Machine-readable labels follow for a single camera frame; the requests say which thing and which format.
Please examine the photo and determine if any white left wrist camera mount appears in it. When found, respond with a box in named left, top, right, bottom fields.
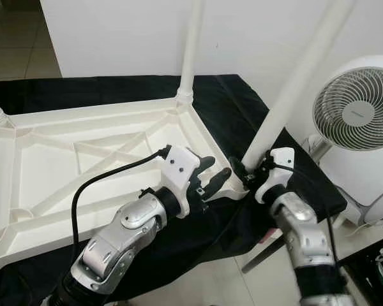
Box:
left=161, top=145, right=202, bottom=217

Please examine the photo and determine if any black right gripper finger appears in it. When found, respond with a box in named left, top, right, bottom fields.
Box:
left=229, top=157, right=250, bottom=186

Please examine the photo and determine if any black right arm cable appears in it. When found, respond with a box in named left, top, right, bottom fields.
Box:
left=268, top=163, right=339, bottom=268

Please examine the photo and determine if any black tablecloth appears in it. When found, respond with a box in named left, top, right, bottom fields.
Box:
left=0, top=75, right=349, bottom=306

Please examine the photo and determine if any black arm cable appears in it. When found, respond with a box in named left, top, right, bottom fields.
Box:
left=268, top=163, right=339, bottom=268
left=71, top=147, right=173, bottom=249

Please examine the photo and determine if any black metal furniture frame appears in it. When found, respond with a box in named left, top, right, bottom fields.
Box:
left=342, top=236, right=383, bottom=306

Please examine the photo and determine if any white plastic table top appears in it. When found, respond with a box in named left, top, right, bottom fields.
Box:
left=0, top=96, right=250, bottom=281

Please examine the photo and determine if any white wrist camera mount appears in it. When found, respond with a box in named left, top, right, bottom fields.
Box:
left=254, top=147, right=296, bottom=205
left=161, top=145, right=202, bottom=217

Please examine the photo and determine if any white floor fan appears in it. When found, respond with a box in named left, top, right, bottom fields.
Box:
left=303, top=54, right=383, bottom=227

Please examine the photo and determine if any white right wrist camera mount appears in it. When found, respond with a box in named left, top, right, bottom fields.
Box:
left=254, top=147, right=296, bottom=205

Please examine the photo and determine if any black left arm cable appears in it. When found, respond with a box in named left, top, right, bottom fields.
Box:
left=71, top=147, right=173, bottom=249

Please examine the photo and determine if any dark metal table frame bar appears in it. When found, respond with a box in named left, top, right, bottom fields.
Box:
left=241, top=236, right=288, bottom=275

